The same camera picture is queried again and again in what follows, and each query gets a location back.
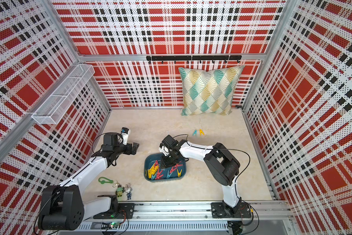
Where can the red clothespin right in box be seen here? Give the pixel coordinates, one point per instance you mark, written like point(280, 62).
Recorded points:
point(175, 168)

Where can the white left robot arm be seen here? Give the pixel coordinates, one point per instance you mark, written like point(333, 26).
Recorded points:
point(62, 207)

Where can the black hook rail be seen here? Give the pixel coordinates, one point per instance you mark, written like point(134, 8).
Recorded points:
point(194, 58)

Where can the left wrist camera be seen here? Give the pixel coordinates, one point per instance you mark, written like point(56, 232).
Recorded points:
point(125, 132)

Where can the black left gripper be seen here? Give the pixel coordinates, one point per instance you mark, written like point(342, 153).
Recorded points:
point(128, 151)

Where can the red clothespin in box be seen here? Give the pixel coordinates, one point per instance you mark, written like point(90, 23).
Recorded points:
point(159, 174)
point(175, 168)

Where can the green carabiner keychain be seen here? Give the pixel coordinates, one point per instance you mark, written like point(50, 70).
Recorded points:
point(104, 180)

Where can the green figurine keychain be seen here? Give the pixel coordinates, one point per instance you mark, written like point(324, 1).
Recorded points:
point(119, 191)

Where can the yellow clothespin in box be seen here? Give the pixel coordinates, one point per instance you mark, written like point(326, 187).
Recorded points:
point(153, 170)

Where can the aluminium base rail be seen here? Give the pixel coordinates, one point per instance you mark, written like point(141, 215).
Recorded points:
point(191, 217)

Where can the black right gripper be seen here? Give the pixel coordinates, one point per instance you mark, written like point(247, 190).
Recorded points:
point(165, 164)

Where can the rabbit figurine keychain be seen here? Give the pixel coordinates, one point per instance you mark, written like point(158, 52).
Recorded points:
point(128, 191)

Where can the teal plastic storage box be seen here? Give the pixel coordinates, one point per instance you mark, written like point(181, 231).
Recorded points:
point(149, 162)

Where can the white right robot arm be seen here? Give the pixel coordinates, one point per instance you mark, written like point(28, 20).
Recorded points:
point(222, 164)

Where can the geometric patterned pillow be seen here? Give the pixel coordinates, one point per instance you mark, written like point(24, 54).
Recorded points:
point(209, 91)

